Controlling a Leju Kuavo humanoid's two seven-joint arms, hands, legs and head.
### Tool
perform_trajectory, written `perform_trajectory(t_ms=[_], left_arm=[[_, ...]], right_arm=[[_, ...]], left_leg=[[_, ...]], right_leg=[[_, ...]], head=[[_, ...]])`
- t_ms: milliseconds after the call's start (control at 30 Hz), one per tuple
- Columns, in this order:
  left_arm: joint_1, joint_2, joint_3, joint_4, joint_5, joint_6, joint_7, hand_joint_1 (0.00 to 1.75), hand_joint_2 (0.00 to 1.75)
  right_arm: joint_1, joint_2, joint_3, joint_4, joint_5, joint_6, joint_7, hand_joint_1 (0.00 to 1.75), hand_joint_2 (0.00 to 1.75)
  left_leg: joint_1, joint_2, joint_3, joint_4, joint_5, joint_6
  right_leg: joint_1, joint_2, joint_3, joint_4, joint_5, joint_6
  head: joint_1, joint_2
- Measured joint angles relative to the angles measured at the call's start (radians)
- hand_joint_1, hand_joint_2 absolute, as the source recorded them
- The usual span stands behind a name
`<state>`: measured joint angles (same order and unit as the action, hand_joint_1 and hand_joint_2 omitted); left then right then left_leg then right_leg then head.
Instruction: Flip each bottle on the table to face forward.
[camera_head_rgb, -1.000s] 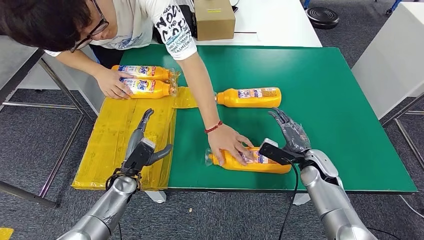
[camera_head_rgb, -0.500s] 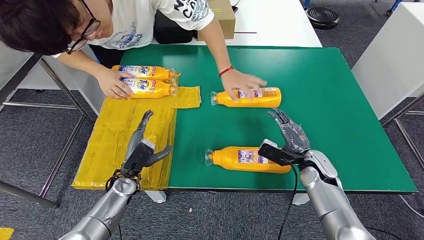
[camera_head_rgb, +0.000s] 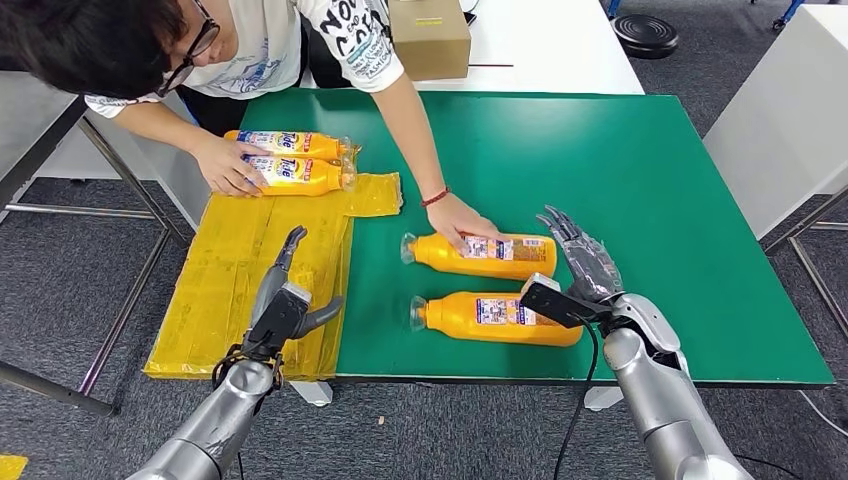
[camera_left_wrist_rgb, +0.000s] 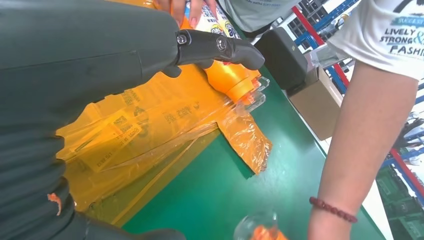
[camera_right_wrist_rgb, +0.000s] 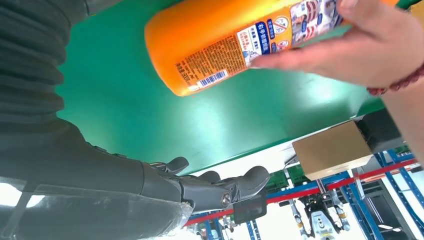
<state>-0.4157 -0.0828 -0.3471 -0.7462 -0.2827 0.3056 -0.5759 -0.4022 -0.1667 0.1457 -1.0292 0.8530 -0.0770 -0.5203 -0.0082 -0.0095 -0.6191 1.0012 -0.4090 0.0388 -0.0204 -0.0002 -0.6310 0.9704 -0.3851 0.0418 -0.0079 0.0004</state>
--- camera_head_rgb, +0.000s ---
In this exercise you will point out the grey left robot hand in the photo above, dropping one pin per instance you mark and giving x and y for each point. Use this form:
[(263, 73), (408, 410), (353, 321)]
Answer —
[(272, 285)]

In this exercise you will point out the person's left hand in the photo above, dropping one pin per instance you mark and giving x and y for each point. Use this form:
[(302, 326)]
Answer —
[(457, 218)]

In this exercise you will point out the person's right hand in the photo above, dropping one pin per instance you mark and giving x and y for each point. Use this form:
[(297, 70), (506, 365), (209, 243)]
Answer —
[(225, 166)]

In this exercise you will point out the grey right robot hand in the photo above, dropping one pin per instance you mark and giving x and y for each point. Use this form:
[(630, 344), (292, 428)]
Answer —
[(590, 272)]

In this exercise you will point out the orange detergent bottle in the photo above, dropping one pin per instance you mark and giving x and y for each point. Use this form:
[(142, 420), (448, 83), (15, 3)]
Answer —
[(311, 180), (464, 321), (311, 144), (437, 255)]

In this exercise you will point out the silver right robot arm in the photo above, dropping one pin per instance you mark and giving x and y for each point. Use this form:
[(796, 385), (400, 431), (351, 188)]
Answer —
[(656, 397)]

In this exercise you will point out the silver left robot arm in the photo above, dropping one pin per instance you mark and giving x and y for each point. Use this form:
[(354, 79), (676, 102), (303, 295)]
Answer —
[(212, 424)]

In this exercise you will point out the person's right forearm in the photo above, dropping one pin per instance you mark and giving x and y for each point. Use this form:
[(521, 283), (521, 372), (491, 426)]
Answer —
[(159, 126)]

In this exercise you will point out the person's left forearm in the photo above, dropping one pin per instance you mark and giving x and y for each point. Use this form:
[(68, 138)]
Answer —
[(417, 139)]

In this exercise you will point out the yellow taped cardboard sheet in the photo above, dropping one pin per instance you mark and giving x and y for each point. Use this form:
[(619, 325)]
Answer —
[(212, 298)]

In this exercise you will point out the white table foot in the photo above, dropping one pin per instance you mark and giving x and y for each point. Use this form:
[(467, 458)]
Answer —
[(314, 394), (599, 399)]

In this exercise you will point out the black glasses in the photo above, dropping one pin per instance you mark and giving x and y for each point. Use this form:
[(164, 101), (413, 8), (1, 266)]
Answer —
[(205, 36)]

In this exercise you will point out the person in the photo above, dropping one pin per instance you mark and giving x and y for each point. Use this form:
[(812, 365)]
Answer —
[(265, 40)]

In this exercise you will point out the black pen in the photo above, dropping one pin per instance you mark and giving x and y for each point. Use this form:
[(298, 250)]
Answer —
[(491, 65)]

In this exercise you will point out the brown cardboard box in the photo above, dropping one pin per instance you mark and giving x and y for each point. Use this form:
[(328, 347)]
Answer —
[(430, 43)]

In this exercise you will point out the grey metal table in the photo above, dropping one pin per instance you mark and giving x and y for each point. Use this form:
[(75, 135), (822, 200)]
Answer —
[(33, 139)]

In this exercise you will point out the dark phone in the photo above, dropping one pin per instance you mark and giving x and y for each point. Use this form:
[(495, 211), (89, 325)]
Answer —
[(470, 18)]

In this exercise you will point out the black round disc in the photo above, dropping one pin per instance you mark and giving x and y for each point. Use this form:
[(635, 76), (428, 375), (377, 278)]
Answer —
[(644, 36)]

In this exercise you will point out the yellow floor marker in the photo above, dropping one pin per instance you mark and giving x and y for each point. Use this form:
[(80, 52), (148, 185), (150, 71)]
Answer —
[(12, 467)]

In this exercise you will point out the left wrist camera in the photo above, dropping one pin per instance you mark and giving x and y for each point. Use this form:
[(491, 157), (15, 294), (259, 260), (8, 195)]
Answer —
[(278, 324)]

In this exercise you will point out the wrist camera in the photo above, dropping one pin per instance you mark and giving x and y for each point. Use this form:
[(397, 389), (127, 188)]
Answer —
[(556, 308), (278, 324)]

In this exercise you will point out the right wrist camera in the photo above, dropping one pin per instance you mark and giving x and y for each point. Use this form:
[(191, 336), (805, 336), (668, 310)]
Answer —
[(556, 308)]

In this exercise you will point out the blue wheeled frame leg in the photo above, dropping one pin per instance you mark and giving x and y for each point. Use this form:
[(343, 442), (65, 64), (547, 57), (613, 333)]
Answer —
[(615, 6), (790, 13)]

